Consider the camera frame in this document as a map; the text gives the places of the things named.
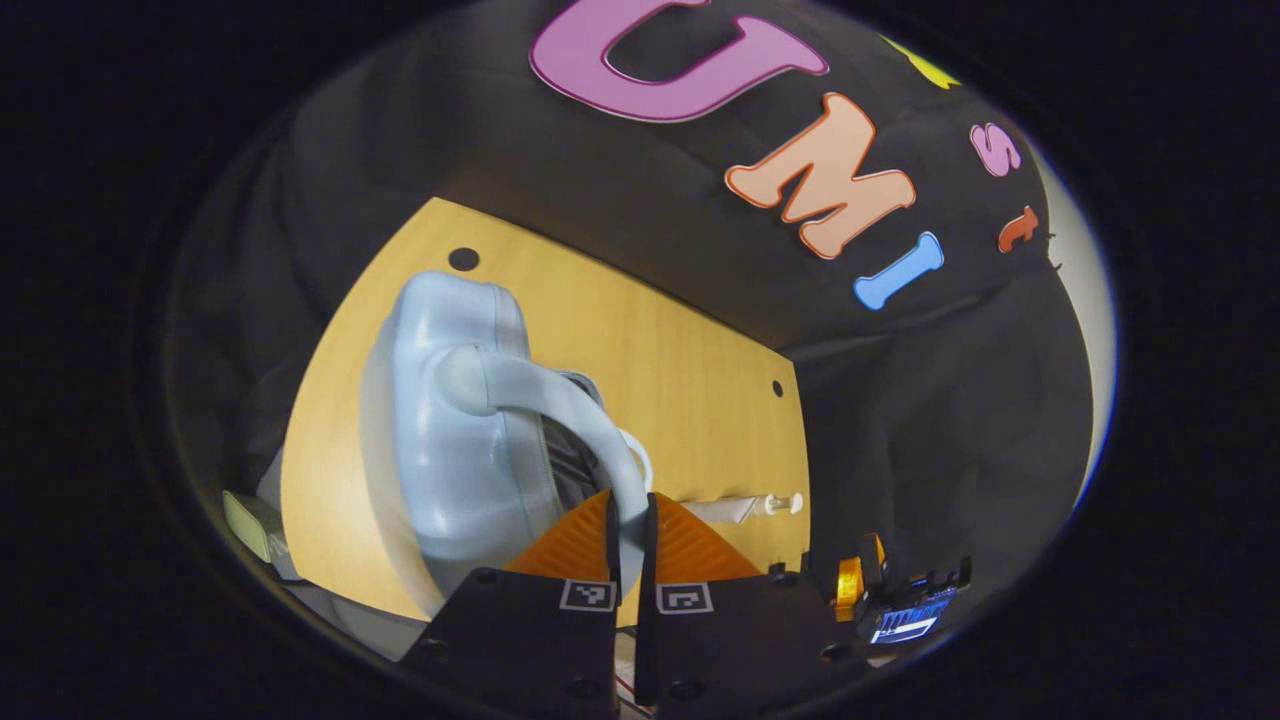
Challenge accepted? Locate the white cream tube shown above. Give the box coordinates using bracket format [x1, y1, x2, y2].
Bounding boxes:
[685, 495, 758, 527]

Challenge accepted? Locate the black backdrop cloth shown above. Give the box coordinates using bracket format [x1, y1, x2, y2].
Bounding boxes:
[165, 0, 1096, 601]

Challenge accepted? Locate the light blue suitcase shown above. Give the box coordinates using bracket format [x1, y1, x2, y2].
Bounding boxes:
[358, 270, 656, 623]

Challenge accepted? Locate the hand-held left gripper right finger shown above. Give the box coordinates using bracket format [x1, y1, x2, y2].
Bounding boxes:
[634, 490, 876, 720]

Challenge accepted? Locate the pale green object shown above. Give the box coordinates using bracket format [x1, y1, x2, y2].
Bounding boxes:
[221, 489, 291, 583]

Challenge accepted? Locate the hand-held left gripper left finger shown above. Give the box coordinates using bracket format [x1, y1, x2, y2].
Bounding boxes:
[398, 488, 623, 720]

